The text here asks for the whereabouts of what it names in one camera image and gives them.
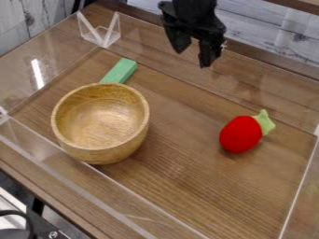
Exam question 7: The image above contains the black cable under table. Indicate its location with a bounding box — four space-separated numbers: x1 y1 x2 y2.
0 209 36 239

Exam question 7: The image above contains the black metal table leg bracket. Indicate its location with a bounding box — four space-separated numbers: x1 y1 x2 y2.
26 198 70 239

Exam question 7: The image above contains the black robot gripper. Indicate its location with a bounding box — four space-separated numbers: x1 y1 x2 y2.
158 0 227 68

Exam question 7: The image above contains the green rectangular block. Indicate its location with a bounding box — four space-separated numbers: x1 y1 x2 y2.
100 58 137 84

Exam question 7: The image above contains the light wooden bowl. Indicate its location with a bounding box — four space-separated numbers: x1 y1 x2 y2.
50 83 149 164

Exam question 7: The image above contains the red felt fruit green stem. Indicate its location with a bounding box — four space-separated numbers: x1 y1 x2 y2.
219 109 276 153

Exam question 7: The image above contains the clear acrylic corner bracket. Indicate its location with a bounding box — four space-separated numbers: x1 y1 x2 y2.
76 12 121 49

